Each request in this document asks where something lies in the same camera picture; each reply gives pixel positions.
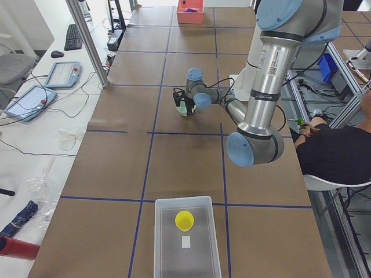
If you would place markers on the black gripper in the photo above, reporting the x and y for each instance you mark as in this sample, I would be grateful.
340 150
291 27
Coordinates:
189 105

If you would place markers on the mint green bowl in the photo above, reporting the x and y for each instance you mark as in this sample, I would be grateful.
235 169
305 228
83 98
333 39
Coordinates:
181 107

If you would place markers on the purple cloth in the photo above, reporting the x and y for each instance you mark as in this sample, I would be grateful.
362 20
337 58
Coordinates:
190 10

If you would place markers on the yellow plastic cup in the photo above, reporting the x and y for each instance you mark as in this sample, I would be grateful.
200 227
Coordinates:
184 220

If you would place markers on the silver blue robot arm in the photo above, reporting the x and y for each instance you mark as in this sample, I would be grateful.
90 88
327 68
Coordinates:
284 27

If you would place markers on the black power adapter box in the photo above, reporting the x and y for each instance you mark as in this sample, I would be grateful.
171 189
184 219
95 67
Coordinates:
115 40

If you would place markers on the clear plastic storage box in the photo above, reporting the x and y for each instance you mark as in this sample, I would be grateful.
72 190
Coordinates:
170 259

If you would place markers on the pink plastic bin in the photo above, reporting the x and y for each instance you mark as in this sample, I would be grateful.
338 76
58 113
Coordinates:
190 18

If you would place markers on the far blue teach pendant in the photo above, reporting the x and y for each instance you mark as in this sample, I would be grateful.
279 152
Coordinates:
63 75

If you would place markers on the blue teach pendant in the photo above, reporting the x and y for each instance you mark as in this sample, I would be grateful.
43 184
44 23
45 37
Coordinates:
63 75
30 104

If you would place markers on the black computer keyboard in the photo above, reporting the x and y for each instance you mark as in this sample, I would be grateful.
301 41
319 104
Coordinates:
73 38

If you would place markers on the crumpled white tissue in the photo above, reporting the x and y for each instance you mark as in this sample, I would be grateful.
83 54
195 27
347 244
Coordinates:
68 138

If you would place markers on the black computer mouse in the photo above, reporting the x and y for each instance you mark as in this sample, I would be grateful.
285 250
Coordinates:
56 54

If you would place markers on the white label sticker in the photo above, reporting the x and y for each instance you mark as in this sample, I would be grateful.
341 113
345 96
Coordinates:
186 242

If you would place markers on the blue parts bin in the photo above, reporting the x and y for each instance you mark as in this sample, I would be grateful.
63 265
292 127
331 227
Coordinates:
327 67

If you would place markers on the near blue teach pendant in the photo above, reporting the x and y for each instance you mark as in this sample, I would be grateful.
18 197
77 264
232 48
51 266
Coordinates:
30 104

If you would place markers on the white chair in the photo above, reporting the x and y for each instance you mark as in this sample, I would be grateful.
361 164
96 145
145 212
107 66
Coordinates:
314 183

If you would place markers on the grey office chair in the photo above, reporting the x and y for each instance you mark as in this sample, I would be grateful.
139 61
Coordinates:
14 67

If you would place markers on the crumpled clear plastic wrap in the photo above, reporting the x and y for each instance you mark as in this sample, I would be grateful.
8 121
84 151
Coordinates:
45 192

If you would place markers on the seated person black shirt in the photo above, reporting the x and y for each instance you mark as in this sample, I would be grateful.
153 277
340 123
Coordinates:
337 155

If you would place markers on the folded dark blue umbrella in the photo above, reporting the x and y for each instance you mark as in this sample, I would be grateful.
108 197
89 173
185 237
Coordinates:
20 219

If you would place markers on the red cylindrical bottle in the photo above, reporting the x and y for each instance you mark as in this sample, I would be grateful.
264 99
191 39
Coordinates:
15 248

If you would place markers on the aluminium frame post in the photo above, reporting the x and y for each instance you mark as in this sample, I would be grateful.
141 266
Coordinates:
78 17

